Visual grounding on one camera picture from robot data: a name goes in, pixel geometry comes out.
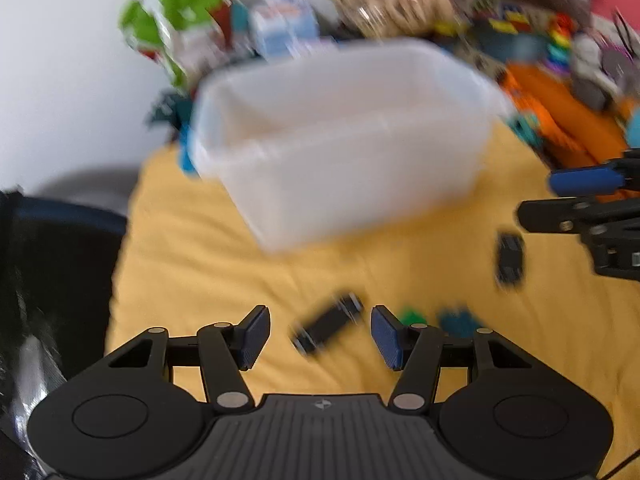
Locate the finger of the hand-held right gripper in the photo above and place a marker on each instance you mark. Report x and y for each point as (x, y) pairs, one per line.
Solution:
(547, 215)
(582, 180)

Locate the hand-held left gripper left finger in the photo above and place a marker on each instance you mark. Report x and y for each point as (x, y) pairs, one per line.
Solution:
(255, 336)

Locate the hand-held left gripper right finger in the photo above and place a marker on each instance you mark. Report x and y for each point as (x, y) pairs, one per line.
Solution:
(387, 340)

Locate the white plastic storage bin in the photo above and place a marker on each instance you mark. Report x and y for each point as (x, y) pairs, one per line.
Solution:
(340, 145)

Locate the white desktop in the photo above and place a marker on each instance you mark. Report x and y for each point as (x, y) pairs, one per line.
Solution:
(60, 85)

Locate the green cube block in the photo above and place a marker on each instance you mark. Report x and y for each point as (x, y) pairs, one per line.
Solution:
(412, 316)

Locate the small black toy car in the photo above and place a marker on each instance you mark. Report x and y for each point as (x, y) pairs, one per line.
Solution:
(510, 260)

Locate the orange box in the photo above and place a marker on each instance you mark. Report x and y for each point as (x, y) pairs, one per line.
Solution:
(570, 120)

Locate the light blue box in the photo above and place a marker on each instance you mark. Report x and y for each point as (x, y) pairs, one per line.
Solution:
(634, 127)

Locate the yellow cloth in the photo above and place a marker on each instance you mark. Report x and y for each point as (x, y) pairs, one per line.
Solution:
(200, 270)

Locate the orange and teal dinosaur toy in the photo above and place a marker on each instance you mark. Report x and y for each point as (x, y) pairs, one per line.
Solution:
(525, 110)

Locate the grey figure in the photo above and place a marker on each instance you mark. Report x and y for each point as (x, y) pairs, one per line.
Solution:
(590, 67)

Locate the rainbow stacking toy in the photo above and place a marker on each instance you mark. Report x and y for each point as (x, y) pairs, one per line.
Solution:
(560, 40)

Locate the pink board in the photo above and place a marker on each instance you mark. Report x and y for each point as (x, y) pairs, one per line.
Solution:
(617, 2)

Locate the black chair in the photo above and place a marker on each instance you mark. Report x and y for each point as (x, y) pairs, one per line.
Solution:
(55, 270)

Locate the dark teal box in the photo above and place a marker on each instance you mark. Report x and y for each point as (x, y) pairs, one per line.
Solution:
(165, 110)

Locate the white and blue carton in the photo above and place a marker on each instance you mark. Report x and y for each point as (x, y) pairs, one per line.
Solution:
(285, 25)

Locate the green snack bag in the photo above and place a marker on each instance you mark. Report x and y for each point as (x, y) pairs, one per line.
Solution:
(180, 15)

